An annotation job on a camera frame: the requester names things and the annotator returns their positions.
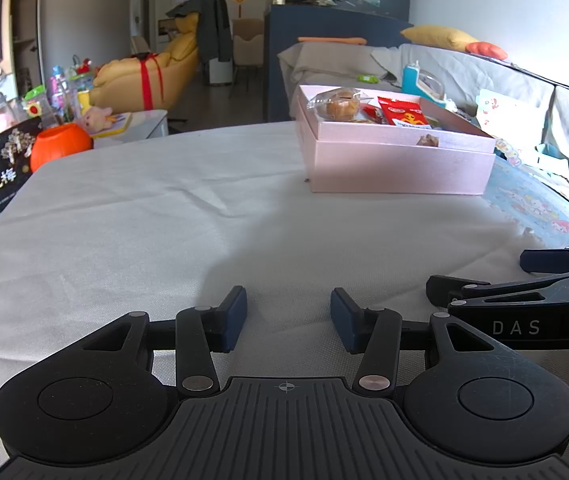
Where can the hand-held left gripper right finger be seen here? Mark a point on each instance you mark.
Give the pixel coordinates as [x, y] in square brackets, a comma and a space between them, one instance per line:
[345, 322]

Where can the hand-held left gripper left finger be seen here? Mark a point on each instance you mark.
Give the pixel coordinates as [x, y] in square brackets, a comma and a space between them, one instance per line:
[234, 320]

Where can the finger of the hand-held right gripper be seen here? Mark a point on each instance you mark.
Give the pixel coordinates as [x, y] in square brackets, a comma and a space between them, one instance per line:
[444, 287]
[544, 260]

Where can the pink cardboard box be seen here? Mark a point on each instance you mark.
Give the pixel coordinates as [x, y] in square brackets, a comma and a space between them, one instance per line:
[399, 170]

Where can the red snack packet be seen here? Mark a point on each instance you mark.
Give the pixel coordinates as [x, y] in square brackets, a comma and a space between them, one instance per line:
[404, 110]

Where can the brown bun clear packet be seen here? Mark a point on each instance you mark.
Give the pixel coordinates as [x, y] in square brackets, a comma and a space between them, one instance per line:
[339, 106]

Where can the blue cartoon sticker sheet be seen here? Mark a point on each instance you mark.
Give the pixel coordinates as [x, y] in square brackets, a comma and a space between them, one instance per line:
[534, 205]

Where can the white tablecloth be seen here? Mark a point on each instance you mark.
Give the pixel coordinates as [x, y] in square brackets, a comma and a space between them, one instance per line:
[139, 220]

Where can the cartoon card pack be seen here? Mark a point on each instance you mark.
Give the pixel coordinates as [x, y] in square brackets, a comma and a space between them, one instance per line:
[504, 115]

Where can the white side table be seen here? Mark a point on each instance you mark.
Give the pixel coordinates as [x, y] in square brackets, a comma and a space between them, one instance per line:
[149, 127]

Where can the orange pillow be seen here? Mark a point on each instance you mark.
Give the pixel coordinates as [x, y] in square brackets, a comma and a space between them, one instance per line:
[487, 50]

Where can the small green packet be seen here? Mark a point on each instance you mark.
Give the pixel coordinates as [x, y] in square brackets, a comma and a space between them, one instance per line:
[367, 78]

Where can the yellow picture book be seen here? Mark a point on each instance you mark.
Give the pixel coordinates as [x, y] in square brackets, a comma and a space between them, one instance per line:
[122, 122]

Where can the pink plush toy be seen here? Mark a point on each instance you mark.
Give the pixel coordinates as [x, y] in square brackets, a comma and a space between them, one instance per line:
[94, 119]

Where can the yellow pillow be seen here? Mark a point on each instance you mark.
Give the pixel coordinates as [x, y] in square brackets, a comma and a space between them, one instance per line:
[439, 37]

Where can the orange pumpkin container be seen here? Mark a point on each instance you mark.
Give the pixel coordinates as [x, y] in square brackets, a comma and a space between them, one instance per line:
[59, 145]

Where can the grey covered sofa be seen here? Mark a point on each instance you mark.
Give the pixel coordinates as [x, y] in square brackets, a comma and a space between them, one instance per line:
[334, 60]

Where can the red ribbon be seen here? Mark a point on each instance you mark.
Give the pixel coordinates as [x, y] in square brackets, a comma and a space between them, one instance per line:
[147, 80]

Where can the yellow armchair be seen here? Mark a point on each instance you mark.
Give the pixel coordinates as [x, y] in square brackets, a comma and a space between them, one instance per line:
[119, 80]

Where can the long orange toy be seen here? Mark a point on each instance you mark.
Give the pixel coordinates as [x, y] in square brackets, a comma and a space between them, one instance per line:
[329, 40]

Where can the beige dining chair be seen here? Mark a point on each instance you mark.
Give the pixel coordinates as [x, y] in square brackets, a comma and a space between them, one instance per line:
[247, 45]

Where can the green toy packet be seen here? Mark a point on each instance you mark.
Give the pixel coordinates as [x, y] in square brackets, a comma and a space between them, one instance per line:
[34, 105]

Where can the dark blue cabinet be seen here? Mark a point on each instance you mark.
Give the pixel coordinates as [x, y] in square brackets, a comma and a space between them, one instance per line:
[284, 30]

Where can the colourful water bottle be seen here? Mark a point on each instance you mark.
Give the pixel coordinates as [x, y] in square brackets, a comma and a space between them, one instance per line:
[57, 85]

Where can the dark coat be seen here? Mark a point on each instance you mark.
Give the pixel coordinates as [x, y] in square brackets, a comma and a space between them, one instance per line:
[212, 25]

